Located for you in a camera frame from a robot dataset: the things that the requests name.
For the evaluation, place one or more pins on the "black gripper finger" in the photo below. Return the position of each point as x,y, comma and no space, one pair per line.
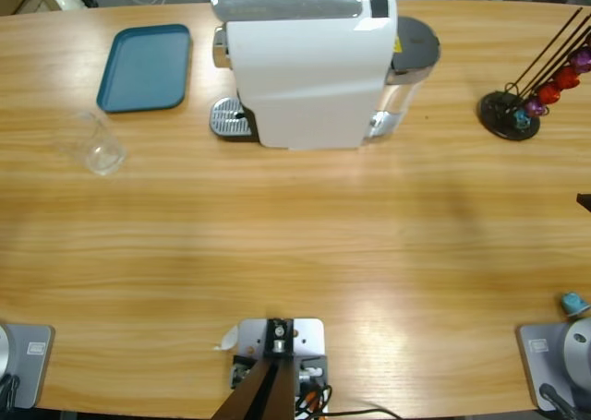
585,202

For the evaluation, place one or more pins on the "white capsule coffee machine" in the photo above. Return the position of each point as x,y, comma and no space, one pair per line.
305,78

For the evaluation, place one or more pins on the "clear glass cup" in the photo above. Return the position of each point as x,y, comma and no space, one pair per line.
104,159

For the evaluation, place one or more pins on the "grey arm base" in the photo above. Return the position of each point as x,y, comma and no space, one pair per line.
27,360
554,351

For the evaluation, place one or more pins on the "teal coffee capsule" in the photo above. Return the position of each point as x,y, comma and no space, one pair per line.
522,119
572,303

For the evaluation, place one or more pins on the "purple coffee capsule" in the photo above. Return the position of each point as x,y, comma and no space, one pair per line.
536,107
582,60

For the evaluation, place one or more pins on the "red coffee capsule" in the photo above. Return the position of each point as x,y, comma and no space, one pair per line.
567,78
549,94

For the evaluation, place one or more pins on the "black capsule stand with rods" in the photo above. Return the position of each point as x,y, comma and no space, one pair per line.
501,122

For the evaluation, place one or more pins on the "clear water tank dark lid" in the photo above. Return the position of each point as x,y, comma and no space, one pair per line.
413,46

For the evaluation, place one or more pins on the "yellow warning sticker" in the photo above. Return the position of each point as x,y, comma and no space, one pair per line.
396,46

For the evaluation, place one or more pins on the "white paper tag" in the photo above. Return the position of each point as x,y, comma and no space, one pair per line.
228,339

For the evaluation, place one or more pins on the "teal plastic tray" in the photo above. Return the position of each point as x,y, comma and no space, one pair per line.
143,69

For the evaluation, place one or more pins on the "black caster wheel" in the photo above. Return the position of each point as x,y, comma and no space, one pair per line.
88,0

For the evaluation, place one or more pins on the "white mount block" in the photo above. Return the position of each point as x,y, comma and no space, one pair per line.
309,337

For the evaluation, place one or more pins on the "dark brown mount post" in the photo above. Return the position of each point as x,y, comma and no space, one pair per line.
263,392

